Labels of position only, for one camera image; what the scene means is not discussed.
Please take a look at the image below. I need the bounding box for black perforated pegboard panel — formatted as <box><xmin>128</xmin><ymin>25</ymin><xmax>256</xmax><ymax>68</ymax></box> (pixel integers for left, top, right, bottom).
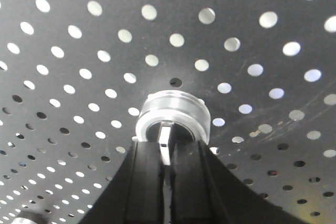
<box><xmin>1</xmin><ymin>0</ymin><xmax>335</xmax><ymax>223</ymax></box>

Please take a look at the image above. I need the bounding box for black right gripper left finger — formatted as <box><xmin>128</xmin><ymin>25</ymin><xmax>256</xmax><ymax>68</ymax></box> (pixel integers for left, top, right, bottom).
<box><xmin>80</xmin><ymin>141</ymin><xmax>164</xmax><ymax>223</ymax></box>

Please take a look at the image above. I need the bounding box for silver metal rotary knob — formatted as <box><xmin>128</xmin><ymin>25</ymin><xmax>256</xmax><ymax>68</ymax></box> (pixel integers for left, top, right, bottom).
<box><xmin>135</xmin><ymin>90</ymin><xmax>211</xmax><ymax>166</ymax></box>

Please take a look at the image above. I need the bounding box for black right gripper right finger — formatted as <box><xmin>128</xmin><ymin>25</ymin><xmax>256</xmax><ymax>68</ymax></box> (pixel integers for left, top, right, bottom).
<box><xmin>169</xmin><ymin>125</ymin><xmax>303</xmax><ymax>223</ymax></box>

